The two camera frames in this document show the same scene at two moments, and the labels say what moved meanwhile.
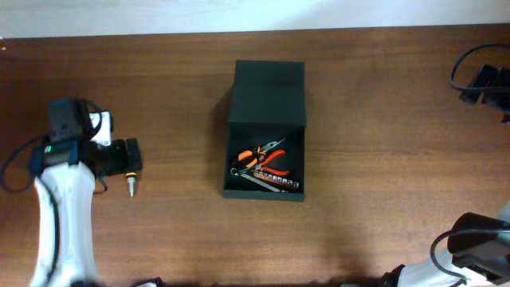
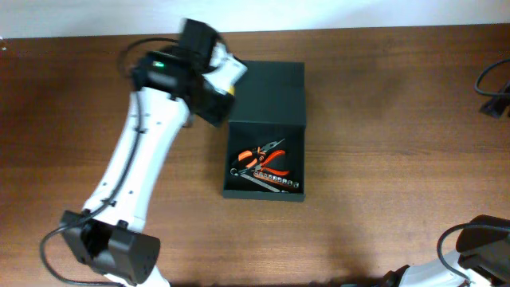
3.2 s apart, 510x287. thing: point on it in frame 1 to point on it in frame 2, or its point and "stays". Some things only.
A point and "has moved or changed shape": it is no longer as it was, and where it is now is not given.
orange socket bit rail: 295,184 stays
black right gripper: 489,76 to 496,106
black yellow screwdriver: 131,178 has moved or changed shape
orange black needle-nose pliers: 256,155 stays
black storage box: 265,151 stays
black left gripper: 123,165 to 219,117
